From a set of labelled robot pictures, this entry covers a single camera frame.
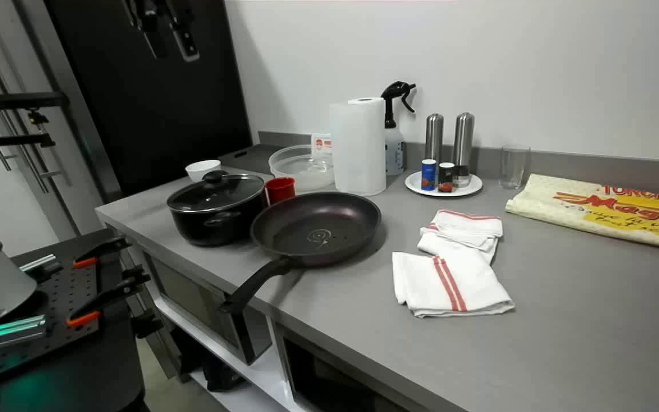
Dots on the black built-in appliance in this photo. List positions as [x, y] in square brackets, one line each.
[331, 380]

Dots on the yellow printed bag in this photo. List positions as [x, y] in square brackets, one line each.
[612, 213]

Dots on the dark metal pan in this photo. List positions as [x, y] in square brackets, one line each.
[217, 191]

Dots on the dark spice jar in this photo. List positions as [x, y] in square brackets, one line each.
[446, 176]

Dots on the long black stand rod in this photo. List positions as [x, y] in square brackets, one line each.
[9, 139]

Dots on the blue spice jar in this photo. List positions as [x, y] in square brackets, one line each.
[429, 175]

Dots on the short steel shaker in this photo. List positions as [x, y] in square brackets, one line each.
[434, 138]

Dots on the black cooking pot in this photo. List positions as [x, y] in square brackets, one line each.
[217, 225]

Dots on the clear plastic container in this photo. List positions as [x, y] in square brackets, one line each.
[299, 169]

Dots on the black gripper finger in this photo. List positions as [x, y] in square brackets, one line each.
[156, 28]
[186, 34]

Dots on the white round plate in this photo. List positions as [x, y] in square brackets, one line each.
[469, 185]

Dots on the white shelf board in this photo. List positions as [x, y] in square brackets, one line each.
[261, 380]

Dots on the tall steel shaker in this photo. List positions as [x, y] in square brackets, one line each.
[462, 139]

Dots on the white paper towel roll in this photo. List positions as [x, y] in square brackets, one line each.
[357, 144]

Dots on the crumpled white red-striped towel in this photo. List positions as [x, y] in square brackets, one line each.
[462, 231]

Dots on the small white red box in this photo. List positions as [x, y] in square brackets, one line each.
[322, 142]

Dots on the orange ceramic cup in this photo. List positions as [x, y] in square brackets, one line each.
[281, 191]

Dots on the dark flat board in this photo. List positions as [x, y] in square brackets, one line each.
[245, 159]

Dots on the black microwave oven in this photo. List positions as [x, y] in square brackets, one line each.
[207, 304]

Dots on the folded white red-striped towel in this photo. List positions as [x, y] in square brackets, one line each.
[451, 281]

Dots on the green lit bar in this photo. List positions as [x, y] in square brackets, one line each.
[9, 330]

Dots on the short black stand rod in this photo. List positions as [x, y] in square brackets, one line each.
[24, 99]

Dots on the spray bottle black trigger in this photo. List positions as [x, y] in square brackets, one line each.
[395, 150]

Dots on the small white bowl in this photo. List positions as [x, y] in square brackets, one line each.
[203, 167]

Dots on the black frying pan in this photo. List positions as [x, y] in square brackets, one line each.
[318, 230]

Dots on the black perforated breadboard table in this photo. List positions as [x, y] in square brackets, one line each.
[56, 289]

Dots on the clear drinking glass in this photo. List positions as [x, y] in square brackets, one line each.
[514, 169]

